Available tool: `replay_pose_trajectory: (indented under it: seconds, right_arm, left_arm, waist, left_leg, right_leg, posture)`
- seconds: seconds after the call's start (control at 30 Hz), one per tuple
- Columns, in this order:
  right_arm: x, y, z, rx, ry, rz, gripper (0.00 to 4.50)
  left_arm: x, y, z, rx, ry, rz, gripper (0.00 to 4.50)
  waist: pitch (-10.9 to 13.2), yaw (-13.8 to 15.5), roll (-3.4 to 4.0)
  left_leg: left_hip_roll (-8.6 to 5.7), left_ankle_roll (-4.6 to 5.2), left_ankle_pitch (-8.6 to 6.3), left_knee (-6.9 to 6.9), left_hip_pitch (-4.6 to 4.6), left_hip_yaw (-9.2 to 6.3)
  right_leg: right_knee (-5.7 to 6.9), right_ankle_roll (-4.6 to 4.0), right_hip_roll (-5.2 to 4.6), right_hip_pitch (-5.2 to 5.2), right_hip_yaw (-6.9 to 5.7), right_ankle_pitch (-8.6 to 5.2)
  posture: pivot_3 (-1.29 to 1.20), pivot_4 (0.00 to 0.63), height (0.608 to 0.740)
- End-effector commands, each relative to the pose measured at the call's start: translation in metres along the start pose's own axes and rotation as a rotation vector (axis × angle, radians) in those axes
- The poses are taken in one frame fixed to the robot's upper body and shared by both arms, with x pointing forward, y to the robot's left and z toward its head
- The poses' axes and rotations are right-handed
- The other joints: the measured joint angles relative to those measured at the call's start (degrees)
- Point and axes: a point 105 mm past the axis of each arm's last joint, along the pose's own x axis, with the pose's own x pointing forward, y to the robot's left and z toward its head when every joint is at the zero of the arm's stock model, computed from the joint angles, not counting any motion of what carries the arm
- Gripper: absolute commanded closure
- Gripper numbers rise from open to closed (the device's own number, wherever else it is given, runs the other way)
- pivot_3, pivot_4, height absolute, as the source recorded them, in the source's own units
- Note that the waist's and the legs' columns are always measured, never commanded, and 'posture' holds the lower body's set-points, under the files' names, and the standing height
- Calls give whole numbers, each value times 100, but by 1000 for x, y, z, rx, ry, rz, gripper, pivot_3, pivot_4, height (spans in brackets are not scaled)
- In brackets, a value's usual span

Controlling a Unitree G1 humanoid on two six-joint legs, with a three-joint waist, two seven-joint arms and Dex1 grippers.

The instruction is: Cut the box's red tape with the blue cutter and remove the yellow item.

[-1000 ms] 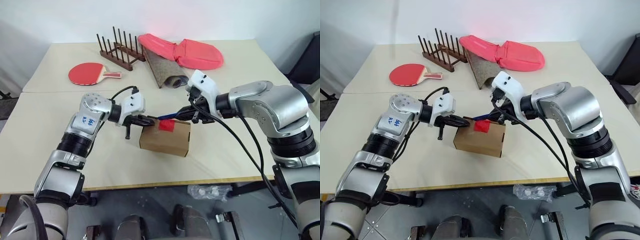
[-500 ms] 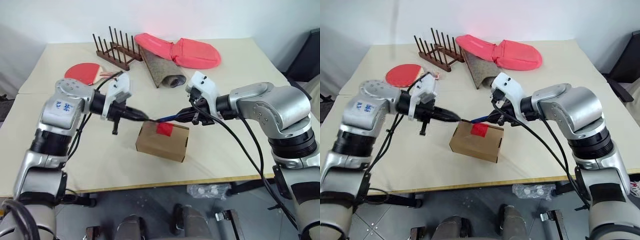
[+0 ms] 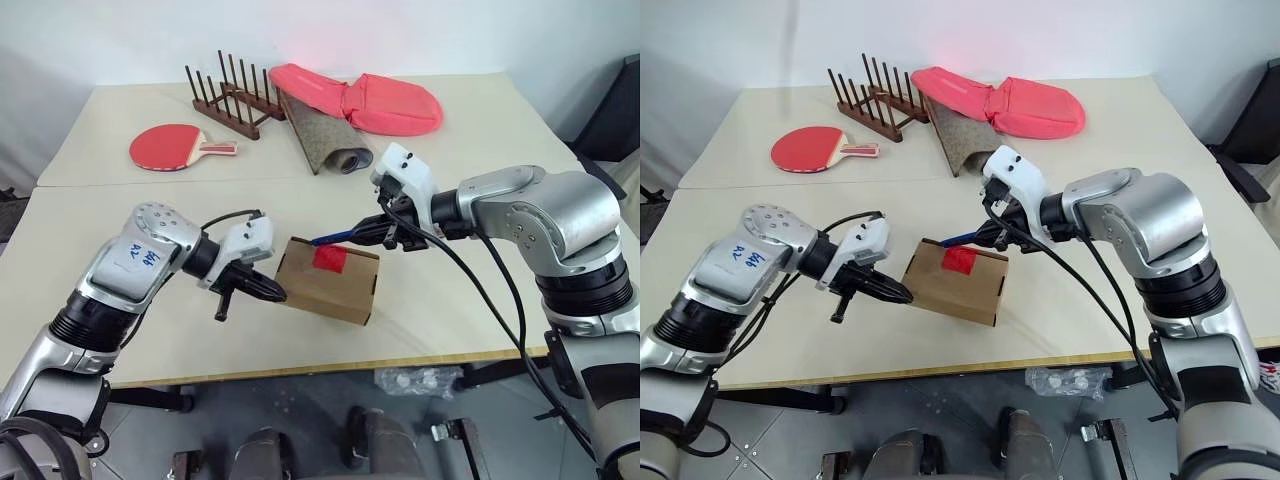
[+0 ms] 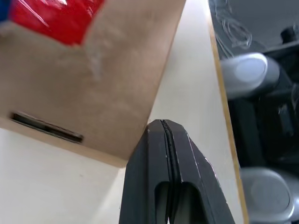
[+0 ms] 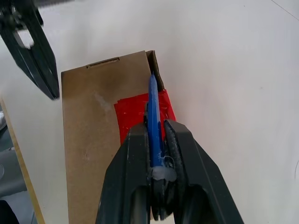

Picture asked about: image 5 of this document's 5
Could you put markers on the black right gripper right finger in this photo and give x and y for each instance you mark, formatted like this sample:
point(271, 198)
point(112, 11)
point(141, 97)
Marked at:
point(198, 172)

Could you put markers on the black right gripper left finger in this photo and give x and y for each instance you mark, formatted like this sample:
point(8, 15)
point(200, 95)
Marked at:
point(126, 168)

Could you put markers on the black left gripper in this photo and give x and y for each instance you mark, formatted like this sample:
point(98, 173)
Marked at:
point(14, 14)

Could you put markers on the blue utility cutter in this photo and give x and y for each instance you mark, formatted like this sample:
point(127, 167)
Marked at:
point(154, 121)

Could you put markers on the brown cardboard box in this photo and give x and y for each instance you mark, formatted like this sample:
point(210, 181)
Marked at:
point(88, 140)

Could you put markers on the red tape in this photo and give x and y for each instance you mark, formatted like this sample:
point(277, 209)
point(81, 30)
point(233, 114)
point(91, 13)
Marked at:
point(130, 112)

